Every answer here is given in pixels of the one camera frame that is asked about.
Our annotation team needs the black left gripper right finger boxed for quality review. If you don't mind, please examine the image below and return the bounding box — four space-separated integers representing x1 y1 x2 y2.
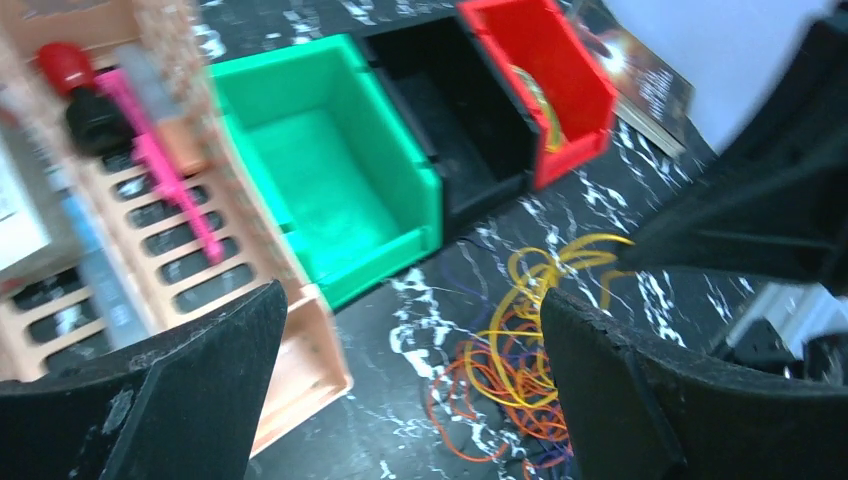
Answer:
540 289 847 479

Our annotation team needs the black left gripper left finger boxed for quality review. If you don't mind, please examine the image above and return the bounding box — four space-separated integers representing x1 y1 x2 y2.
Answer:
1 281 287 479

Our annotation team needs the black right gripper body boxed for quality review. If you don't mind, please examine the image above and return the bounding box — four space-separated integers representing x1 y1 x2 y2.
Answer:
619 16 847 295

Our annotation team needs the yellow wire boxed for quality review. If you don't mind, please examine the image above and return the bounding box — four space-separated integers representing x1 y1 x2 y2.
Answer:
463 233 636 409

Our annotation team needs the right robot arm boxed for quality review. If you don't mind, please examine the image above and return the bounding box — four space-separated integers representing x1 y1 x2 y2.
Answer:
618 3 847 378

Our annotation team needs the light blue marker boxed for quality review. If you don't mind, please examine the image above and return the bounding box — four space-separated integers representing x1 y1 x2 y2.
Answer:
45 166 153 350

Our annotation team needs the dark paperback book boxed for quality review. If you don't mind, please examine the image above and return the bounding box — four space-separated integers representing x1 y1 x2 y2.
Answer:
569 1 694 158

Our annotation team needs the beige plastic file organizer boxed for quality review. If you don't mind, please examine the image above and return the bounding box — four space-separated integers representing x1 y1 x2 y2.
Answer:
1 0 353 453

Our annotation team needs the white cardboard box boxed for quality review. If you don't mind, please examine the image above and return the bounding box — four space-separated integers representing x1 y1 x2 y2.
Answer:
1 128 50 278

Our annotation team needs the orange eraser block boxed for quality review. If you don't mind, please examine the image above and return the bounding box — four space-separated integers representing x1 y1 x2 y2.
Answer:
155 116 208 176

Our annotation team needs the green storage bin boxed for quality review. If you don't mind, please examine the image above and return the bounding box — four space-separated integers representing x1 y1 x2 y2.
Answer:
211 34 443 309

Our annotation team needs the red storage bin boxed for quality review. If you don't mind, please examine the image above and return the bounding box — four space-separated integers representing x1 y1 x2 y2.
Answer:
458 0 617 190

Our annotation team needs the black storage bin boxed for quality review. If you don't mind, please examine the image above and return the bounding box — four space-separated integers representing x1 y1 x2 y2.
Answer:
352 11 540 241

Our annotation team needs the orange wire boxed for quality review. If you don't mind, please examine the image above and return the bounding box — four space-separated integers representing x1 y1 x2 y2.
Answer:
425 311 574 480

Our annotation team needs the purple wire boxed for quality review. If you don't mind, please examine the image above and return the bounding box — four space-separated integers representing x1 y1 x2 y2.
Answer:
437 258 574 472

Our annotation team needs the yellow-green wire coil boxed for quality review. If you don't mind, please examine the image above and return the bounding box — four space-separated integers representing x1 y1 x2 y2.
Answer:
513 64 566 155

